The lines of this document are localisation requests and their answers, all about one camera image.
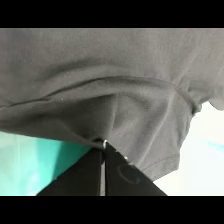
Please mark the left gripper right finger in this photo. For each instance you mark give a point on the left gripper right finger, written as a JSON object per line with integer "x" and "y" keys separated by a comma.
{"x": 130, "y": 180}

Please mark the black T-shirt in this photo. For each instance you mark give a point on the black T-shirt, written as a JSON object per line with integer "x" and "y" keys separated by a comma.
{"x": 110, "y": 73}

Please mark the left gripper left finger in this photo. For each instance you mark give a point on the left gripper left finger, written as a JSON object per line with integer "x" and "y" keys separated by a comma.
{"x": 83, "y": 176}

